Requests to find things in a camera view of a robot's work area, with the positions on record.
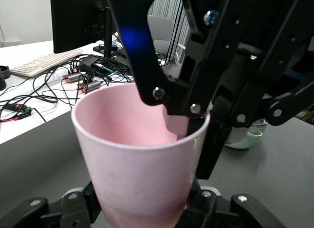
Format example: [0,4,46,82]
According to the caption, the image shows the white computer keyboard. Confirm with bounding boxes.
[9,48,84,78]

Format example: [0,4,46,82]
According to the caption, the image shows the black desk cable tangle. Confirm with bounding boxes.
[0,53,134,123]

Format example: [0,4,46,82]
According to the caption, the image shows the pink plastic cup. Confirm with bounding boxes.
[71,82,211,228]

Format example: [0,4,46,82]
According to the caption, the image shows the pale green stockpot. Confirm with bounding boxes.
[224,126,263,150]

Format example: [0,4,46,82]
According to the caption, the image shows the white wall socket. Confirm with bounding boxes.
[0,38,22,48]

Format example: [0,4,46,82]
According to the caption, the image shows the white office desk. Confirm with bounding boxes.
[0,40,138,145]

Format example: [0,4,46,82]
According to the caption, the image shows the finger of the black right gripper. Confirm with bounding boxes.
[105,0,236,137]
[195,52,314,181]

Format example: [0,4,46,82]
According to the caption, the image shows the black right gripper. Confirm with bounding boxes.
[230,0,314,78]

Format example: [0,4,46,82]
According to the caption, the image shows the black computer monitor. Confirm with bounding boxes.
[50,0,116,59]

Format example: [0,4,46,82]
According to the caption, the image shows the black round container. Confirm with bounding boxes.
[0,65,11,79]

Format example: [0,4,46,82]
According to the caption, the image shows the grey office chair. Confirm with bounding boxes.
[147,14,182,57]

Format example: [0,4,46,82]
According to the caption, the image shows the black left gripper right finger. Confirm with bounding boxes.
[174,176,288,228]

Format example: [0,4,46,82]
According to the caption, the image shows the glass lid with steel knob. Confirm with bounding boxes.
[249,118,269,132]

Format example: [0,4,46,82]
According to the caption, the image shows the brown cardboard box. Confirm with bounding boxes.
[294,109,314,125]

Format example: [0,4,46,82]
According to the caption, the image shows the grey vertical blinds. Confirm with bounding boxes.
[148,0,193,67]

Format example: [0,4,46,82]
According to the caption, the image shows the grey adapter with orange ends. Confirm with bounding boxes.
[61,72,83,84]
[78,80,103,94]

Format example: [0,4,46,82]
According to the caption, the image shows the black hub box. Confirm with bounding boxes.
[78,56,105,70]

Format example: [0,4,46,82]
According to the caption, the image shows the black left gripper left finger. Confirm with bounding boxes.
[0,180,102,228]

